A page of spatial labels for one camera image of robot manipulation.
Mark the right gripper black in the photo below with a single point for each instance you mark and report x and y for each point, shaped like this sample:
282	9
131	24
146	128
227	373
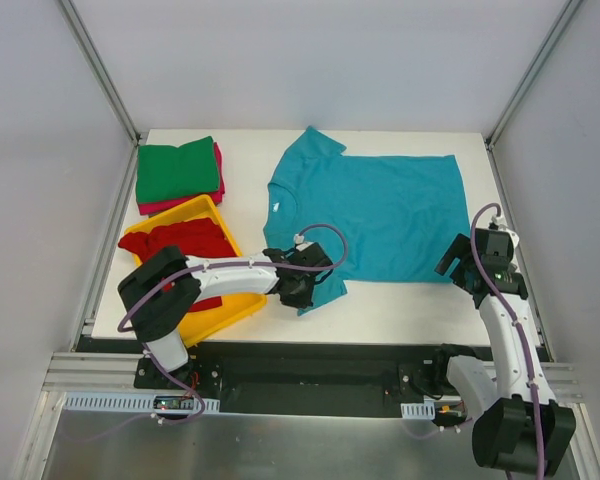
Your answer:
462	265

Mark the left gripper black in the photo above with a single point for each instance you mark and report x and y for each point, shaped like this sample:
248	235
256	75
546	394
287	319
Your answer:
318	273

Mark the teal t shirt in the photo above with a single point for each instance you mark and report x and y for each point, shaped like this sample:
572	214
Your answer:
389	219

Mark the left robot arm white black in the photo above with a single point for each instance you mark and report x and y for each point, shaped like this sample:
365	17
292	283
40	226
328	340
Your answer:
159	293

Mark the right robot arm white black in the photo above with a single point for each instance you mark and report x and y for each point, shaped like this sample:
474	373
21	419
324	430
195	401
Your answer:
518	424

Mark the yellow plastic tray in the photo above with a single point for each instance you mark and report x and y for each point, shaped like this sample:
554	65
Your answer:
208	316

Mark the red t shirt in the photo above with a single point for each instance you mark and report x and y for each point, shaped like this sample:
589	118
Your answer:
199	237

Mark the folded pink t shirt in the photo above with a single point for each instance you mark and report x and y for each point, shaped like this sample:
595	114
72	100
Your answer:
153	208

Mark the folded green t shirt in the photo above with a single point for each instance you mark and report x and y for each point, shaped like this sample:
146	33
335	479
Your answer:
166	172

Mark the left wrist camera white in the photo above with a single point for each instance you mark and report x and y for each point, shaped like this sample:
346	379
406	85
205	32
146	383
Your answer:
300	242

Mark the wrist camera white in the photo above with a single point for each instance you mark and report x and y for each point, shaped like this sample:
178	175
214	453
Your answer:
499	223
300	242

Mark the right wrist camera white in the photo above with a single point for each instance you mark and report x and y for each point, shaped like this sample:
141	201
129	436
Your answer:
499	223

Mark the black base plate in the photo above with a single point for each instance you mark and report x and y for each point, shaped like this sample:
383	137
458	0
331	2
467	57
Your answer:
342	380

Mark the right white cable duct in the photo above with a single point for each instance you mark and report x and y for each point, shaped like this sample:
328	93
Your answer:
425	411

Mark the white cable duct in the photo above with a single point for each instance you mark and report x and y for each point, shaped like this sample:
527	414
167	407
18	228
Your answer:
425	411
139	403

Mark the right aluminium frame post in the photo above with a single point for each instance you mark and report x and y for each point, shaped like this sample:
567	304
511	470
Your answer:
556	32

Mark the aluminium frame post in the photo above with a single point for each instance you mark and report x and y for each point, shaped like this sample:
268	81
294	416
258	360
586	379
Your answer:
86	44
556	32

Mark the front aluminium rail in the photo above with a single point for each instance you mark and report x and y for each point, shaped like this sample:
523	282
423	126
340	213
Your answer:
91	372

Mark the left white cable duct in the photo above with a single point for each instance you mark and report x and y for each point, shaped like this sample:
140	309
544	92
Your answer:
139	403

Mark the left aluminium frame post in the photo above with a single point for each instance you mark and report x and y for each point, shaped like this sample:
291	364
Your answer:
86	44

